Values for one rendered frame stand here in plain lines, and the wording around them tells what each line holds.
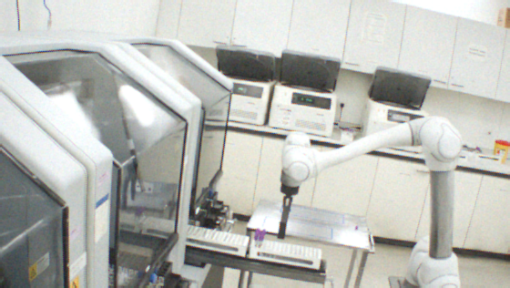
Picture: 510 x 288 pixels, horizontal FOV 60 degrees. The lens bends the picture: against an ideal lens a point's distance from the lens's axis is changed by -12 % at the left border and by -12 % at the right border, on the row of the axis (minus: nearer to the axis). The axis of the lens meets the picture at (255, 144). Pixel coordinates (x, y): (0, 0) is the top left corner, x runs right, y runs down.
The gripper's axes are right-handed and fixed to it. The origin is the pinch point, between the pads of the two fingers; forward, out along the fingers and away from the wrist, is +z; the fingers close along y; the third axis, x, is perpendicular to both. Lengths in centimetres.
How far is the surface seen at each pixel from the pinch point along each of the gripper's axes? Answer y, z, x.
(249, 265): -6.6, 15.9, 10.8
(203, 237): -3.0, 8.7, 31.8
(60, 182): -118, -49, 38
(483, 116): 292, -35, -184
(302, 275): -6.6, 16.3, -11.9
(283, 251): -2.9, 8.1, -2.2
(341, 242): 26.4, 12.6, -28.5
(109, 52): -33, -65, 68
